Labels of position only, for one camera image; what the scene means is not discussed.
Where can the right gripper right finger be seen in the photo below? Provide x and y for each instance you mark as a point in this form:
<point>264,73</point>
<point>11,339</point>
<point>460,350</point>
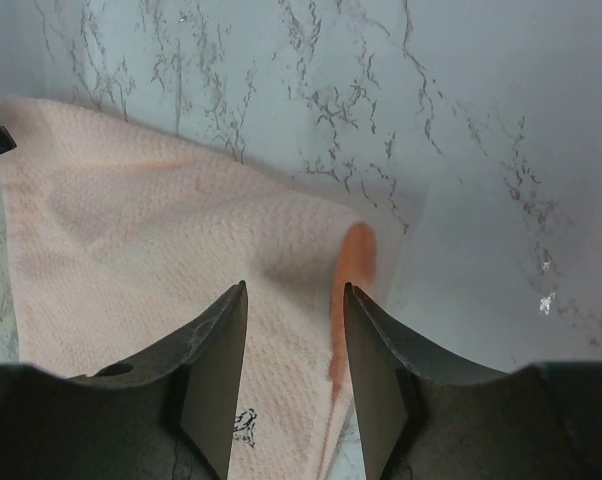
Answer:
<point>388,363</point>

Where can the pink towel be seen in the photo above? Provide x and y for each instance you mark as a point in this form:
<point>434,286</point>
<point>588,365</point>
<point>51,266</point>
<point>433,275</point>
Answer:
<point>118,235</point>

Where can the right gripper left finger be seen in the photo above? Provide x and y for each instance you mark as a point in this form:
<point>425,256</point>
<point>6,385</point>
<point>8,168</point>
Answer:
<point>167,412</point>

